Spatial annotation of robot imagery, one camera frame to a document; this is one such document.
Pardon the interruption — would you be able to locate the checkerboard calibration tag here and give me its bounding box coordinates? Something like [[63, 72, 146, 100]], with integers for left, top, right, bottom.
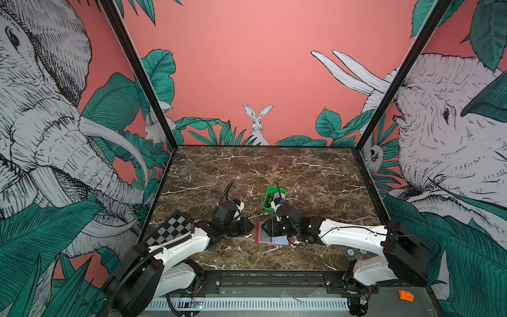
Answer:
[[143, 211, 195, 247]]

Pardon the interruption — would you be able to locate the black frame post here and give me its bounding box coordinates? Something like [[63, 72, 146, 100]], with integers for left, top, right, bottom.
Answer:
[[355, 0, 452, 151], [99, 0, 178, 151]]

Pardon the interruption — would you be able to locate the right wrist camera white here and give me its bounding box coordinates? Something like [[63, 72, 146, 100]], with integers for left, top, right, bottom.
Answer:
[[273, 198, 286, 217]]

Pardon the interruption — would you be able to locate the white slotted cable duct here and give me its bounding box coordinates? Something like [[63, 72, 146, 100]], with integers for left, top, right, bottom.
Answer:
[[171, 297, 349, 313]]

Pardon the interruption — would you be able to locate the left black frame post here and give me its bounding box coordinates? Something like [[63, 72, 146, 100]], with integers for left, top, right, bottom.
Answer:
[[99, 0, 178, 151]]

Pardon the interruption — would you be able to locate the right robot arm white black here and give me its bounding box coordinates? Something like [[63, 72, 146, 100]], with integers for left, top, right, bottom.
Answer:
[[261, 199, 430, 287]]

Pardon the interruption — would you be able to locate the stack of credit cards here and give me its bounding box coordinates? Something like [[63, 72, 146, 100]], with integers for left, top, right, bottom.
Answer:
[[270, 198, 284, 212]]

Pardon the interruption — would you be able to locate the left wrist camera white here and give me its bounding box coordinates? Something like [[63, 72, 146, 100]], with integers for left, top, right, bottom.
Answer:
[[233, 199, 245, 219]]

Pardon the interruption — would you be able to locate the green plastic tray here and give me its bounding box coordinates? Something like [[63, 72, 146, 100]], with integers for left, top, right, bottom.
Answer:
[[262, 186, 287, 213]]

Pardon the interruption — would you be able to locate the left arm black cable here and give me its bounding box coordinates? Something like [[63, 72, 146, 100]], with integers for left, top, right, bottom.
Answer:
[[218, 181, 235, 205]]

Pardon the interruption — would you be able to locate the right black frame post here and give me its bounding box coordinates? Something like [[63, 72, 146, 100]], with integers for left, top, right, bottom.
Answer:
[[355, 0, 452, 151]]

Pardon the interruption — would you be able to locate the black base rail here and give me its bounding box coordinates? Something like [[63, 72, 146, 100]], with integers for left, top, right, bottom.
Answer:
[[189, 270, 429, 296]]

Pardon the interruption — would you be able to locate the orange connector block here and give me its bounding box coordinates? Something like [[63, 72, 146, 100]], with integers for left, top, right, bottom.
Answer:
[[398, 290, 415, 302]]

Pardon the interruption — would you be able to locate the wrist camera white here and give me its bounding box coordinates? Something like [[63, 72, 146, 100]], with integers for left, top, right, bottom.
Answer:
[[273, 198, 286, 217], [233, 199, 245, 219]]

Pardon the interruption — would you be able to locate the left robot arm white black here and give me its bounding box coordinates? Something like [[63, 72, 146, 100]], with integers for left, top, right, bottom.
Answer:
[[98, 199, 254, 316]]

